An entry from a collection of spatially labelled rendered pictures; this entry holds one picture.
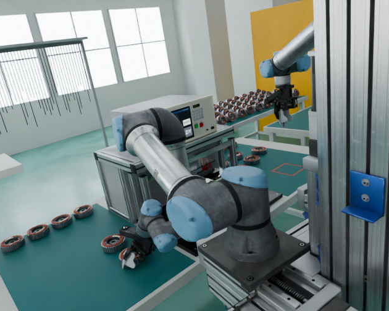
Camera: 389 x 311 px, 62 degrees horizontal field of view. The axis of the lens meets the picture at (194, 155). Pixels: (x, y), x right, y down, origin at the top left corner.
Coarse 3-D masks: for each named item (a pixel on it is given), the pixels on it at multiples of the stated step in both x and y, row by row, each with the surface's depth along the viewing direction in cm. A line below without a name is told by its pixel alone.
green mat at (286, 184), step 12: (240, 144) 270; (264, 156) 236; (276, 156) 232; (288, 156) 228; (300, 156) 225; (264, 168) 214; (288, 168) 208; (300, 168) 205; (276, 180) 194; (288, 180) 192; (300, 180) 189; (288, 192) 178
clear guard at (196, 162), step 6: (192, 156) 162; (198, 156) 160; (192, 162) 153; (198, 162) 152; (204, 162) 151; (210, 162) 150; (216, 162) 151; (192, 168) 145; (198, 168) 145; (204, 168) 146; (216, 168) 149; (192, 174) 142; (210, 174) 146; (216, 174) 147; (210, 180) 144
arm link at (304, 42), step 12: (312, 24) 108; (300, 36) 114; (312, 36) 109; (288, 48) 121; (300, 48) 116; (312, 48) 115; (264, 60) 133; (276, 60) 128; (288, 60) 124; (264, 72) 134; (276, 72) 133
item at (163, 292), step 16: (256, 144) 264; (272, 144) 258; (288, 144) 253; (272, 208) 164; (48, 224) 185; (192, 256) 136; (192, 272) 130; (0, 288) 135; (160, 288) 121; (176, 288) 125; (0, 304) 126; (144, 304) 116
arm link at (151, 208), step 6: (144, 204) 118; (150, 204) 119; (156, 204) 119; (144, 210) 117; (150, 210) 116; (156, 210) 117; (144, 216) 118; (150, 216) 117; (156, 216) 117; (138, 222) 123; (144, 222) 118; (144, 228) 121
